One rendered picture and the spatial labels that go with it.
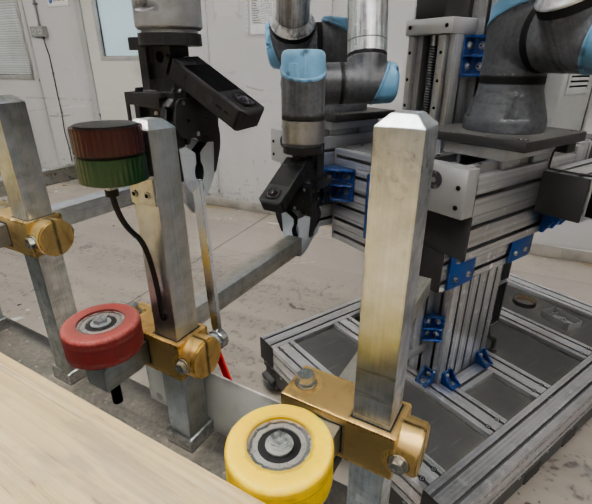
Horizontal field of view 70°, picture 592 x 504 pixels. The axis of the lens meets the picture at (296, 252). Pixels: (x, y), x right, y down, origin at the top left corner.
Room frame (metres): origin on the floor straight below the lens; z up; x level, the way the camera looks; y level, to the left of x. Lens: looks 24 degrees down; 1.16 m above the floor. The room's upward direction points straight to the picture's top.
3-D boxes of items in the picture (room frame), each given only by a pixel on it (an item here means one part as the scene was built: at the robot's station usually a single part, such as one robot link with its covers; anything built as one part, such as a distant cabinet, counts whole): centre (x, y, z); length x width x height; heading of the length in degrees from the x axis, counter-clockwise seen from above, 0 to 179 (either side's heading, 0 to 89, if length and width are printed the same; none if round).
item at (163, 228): (0.42, 0.14, 0.87); 0.03 x 0.03 x 0.48; 60
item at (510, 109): (0.87, -0.41, 1.09); 0.15 x 0.15 x 0.10
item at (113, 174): (0.38, 0.17, 1.07); 0.06 x 0.06 x 0.02
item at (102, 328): (0.38, 0.21, 0.85); 0.08 x 0.08 x 0.11
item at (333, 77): (0.87, -0.03, 1.12); 0.11 x 0.11 x 0.08; 2
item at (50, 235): (0.56, 0.38, 0.95); 0.13 x 0.06 x 0.05; 60
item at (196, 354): (0.43, 0.16, 0.85); 0.13 x 0.06 x 0.05; 60
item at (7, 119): (0.55, 0.36, 0.89); 0.03 x 0.03 x 0.48; 60
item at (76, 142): (0.38, 0.17, 1.10); 0.06 x 0.06 x 0.02
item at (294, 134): (0.77, -0.01, 1.05); 0.08 x 0.08 x 0.05
